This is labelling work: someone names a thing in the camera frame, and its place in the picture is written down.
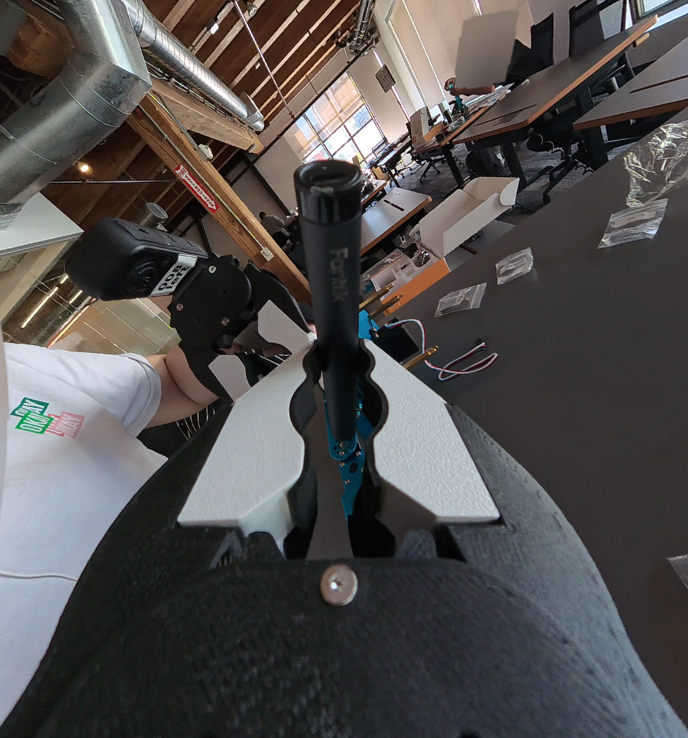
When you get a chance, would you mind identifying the orange box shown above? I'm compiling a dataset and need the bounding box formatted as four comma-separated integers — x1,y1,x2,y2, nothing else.
358,254,452,296

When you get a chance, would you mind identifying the white-topped table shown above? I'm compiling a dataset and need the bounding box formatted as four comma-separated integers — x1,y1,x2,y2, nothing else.
358,187,432,254

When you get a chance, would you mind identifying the red white servo cable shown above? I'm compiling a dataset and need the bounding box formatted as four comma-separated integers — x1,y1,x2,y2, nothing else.
404,319,502,381

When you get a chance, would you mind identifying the red wall sign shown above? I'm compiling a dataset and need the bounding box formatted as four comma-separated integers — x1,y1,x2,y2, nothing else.
174,163,222,215

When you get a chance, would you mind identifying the another person's forearm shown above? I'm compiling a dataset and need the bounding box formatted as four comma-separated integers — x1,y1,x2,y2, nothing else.
445,78,497,98

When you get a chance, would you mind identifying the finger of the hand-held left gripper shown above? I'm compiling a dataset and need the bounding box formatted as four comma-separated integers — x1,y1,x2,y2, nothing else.
245,261,316,351
206,346,300,406

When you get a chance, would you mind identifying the black electric screwdriver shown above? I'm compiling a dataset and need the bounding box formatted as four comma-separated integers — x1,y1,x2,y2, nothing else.
293,161,364,449

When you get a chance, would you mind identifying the wood-edged grey table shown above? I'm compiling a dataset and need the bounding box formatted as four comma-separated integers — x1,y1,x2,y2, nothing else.
452,16,659,145
573,23,688,133

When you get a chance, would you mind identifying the blue toy robot arm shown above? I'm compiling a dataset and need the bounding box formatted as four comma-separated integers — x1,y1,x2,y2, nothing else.
320,279,442,522

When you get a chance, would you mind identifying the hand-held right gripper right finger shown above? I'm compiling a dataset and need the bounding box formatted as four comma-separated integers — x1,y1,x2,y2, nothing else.
357,339,502,551

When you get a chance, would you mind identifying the black office chair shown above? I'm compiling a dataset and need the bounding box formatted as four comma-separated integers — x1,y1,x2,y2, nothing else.
569,0,633,58
505,13,555,87

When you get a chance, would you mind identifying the round flexible metal duct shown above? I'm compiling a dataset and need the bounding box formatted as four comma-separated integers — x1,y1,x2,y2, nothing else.
122,0,264,135

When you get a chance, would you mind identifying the large crumpled clear plastic wrap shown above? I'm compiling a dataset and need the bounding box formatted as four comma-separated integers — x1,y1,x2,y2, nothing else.
623,115,688,209

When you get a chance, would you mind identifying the dark grey desk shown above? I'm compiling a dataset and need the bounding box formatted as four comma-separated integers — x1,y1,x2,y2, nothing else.
373,104,688,738

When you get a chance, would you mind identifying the person's left forearm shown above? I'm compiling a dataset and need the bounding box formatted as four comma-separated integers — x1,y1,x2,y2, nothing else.
144,347,221,429

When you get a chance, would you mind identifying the open white cardboard box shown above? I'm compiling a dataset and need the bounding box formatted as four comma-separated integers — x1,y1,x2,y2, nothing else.
416,176,520,260

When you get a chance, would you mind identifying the large window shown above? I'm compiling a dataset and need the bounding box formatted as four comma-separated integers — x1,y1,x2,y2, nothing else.
295,75,388,165

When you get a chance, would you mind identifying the large square metal duct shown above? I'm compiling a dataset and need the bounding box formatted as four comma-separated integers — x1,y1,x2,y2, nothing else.
0,0,155,228

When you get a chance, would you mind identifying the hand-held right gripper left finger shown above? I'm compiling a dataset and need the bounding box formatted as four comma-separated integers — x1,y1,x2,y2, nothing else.
177,341,327,557

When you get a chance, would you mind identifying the person's white shirt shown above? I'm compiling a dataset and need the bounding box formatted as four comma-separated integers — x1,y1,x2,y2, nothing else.
0,341,169,738

